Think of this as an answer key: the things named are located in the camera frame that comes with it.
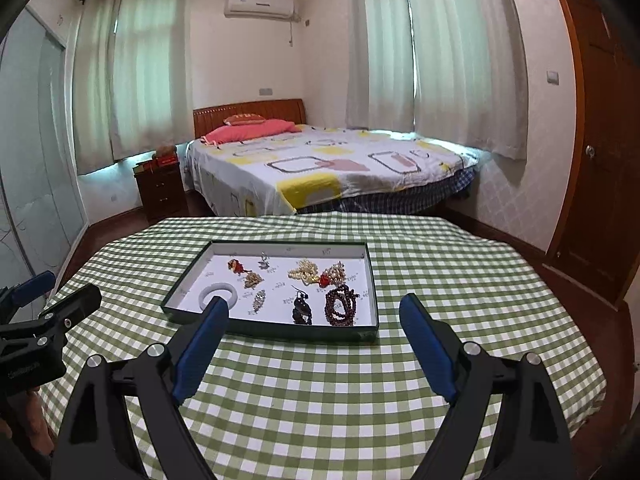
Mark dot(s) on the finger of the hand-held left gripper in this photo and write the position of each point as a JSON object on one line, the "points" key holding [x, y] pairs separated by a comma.
{"points": [[75, 302], [32, 287]]}

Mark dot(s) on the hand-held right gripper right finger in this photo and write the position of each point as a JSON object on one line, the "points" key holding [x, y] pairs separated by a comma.
{"points": [[430, 355]]}

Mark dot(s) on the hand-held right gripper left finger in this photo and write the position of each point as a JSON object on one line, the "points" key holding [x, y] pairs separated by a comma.
{"points": [[200, 355]]}

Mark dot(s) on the silver leaf brooch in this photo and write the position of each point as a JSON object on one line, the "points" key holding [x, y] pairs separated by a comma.
{"points": [[257, 301]]}

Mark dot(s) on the white box with green rim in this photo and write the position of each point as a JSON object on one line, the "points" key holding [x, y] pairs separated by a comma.
{"points": [[220, 272]]}

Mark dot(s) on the dark gourd pendant with tassel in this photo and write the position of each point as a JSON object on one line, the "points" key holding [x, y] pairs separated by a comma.
{"points": [[301, 310]]}

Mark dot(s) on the person's left hand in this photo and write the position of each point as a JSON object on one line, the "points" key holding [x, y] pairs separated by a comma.
{"points": [[35, 420]]}

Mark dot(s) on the white jade bangle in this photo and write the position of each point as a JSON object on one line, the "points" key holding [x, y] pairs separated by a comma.
{"points": [[217, 286]]}

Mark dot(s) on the gold brooch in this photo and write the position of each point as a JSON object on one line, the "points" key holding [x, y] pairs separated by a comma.
{"points": [[253, 280]]}

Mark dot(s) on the red brooch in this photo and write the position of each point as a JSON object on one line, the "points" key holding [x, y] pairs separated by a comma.
{"points": [[237, 265]]}

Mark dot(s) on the small silver pendant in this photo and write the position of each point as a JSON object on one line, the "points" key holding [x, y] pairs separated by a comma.
{"points": [[263, 260]]}

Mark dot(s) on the green checkered tablecloth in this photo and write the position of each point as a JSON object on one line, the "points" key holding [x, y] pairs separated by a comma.
{"points": [[320, 400]]}

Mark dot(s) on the frosted glass wardrobe door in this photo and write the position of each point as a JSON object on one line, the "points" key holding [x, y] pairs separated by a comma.
{"points": [[35, 160]]}

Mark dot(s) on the red and gold tassel ornament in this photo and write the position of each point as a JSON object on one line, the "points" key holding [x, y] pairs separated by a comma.
{"points": [[327, 277]]}

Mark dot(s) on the dark wooden nightstand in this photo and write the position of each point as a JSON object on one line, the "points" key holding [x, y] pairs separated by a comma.
{"points": [[160, 195]]}

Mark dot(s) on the red box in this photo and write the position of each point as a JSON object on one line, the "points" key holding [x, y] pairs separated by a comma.
{"points": [[157, 164]]}

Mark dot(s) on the blue plaid bed skirt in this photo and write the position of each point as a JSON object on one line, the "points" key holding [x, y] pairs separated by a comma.
{"points": [[400, 195]]}

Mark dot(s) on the bed with patterned cover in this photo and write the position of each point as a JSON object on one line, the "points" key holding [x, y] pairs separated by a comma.
{"points": [[310, 175]]}

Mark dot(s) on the narrow white curtain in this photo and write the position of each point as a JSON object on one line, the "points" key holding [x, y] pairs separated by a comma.
{"points": [[97, 85], [380, 45]]}

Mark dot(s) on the pink pillow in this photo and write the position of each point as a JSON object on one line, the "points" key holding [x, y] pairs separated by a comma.
{"points": [[250, 130]]}

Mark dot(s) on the red embroidered cushion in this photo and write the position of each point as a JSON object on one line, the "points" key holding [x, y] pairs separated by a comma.
{"points": [[244, 119]]}

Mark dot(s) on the wide white curtain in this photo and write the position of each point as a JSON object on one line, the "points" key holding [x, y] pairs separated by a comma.
{"points": [[465, 60], [150, 70]]}

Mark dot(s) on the wooden door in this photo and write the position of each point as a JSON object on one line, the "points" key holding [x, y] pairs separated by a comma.
{"points": [[590, 160]]}

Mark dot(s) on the wooden bed headboard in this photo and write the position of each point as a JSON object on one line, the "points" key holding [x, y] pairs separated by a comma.
{"points": [[250, 107]]}

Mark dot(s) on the metal door knob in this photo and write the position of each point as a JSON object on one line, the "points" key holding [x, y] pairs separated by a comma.
{"points": [[590, 151]]}

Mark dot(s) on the white air conditioner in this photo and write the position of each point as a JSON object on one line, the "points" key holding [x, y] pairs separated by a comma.
{"points": [[257, 5]]}

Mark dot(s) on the white light switch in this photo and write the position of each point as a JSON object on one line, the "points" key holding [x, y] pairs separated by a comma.
{"points": [[552, 76]]}

